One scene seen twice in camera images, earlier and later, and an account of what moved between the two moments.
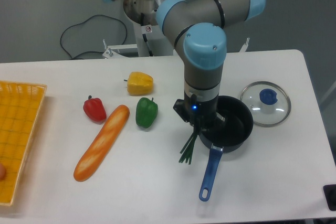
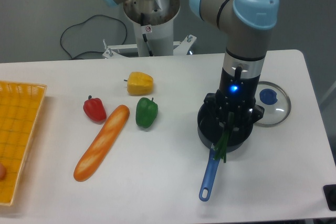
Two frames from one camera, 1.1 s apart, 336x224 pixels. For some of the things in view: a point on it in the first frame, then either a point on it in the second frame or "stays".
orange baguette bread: (102, 144) stays
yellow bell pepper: (139, 84) stays
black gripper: (201, 114) → (234, 104)
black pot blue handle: (226, 136) stays
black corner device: (329, 192) stays
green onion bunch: (187, 156) → (220, 150)
